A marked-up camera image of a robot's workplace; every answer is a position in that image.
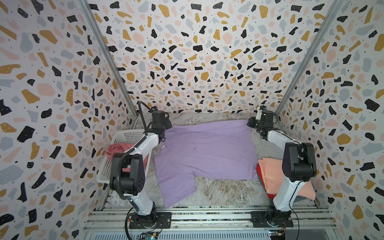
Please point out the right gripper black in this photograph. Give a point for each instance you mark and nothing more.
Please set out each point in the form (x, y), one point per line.
(253, 122)

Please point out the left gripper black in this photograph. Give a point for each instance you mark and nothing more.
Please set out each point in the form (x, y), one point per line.
(167, 125)

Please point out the lilac purple t-shirt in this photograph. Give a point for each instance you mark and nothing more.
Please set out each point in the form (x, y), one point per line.
(221, 150)

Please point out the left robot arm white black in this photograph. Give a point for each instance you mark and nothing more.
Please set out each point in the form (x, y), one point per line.
(128, 174)

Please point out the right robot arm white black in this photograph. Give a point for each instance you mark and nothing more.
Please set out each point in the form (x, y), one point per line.
(298, 167)

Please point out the folded salmon pink t-shirt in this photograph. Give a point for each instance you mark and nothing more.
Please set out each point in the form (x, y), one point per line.
(272, 178)

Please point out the pink red t-shirt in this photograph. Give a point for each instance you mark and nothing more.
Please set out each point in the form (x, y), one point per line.
(121, 148)

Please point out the folded red t-shirt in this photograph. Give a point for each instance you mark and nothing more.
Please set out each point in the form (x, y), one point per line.
(260, 176)

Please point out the right green circuit board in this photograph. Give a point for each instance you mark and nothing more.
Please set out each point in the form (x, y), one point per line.
(277, 235)

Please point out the green circuit board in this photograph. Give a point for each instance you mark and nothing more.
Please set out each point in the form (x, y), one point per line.
(148, 236)
(277, 235)

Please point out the left green circuit board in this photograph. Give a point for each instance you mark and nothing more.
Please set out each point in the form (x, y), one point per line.
(148, 236)

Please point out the white perforated vent strip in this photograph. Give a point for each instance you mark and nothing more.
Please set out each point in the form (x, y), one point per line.
(186, 235)

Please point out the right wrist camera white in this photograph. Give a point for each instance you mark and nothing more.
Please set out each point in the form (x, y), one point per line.
(262, 111)

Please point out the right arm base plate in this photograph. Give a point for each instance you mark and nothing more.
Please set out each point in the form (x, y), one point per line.
(271, 219)

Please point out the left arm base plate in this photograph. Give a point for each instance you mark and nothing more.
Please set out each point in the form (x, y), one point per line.
(159, 220)

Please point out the aluminium mounting rail frame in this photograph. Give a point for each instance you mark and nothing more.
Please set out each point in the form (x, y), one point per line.
(310, 223)

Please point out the left corner aluminium post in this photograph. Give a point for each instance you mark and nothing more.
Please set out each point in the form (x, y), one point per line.
(84, 6)

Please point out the corner aluminium post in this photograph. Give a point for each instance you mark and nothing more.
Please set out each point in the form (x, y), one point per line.
(84, 6)
(331, 15)

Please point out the right corner aluminium post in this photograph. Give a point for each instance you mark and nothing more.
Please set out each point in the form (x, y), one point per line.
(331, 15)

